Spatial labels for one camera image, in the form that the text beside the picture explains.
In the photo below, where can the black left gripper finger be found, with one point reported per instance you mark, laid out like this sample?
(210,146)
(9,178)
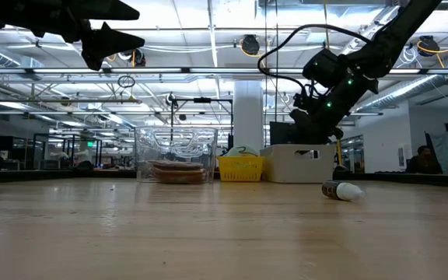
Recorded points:
(105,46)
(99,11)

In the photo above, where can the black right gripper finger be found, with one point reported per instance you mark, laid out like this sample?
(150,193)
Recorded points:
(305,130)
(330,137)

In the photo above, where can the small white-capped dark bottle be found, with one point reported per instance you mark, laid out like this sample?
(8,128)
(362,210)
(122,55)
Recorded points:
(342,190)

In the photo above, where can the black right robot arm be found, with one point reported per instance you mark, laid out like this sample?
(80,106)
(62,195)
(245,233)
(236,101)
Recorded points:
(395,35)

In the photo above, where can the glass door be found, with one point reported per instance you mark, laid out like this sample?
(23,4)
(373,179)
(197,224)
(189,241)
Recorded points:
(350,153)

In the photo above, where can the white plastic bin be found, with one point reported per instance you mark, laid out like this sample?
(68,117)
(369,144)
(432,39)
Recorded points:
(298,169)

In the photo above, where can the yellow plastic basket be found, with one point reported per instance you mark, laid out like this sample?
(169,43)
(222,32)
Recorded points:
(239,169)

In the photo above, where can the person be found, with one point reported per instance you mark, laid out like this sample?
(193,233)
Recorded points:
(422,163)

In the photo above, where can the green exit sign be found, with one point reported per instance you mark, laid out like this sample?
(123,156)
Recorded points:
(89,144)

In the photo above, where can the grey cloth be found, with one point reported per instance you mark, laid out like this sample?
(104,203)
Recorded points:
(447,145)

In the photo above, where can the clear plastic bin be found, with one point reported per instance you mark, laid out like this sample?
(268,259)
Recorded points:
(175,144)

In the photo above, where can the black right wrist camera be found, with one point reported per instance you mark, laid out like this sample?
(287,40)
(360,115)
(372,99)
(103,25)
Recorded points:
(325,68)

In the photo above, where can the silver ceiling duct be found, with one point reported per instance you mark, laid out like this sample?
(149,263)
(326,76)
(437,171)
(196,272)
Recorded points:
(403,93)

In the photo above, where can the black metal rig frame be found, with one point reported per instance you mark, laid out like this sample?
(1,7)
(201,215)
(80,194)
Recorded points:
(202,100)

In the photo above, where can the black aluminium table frame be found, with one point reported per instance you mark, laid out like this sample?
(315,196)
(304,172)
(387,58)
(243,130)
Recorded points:
(14,177)

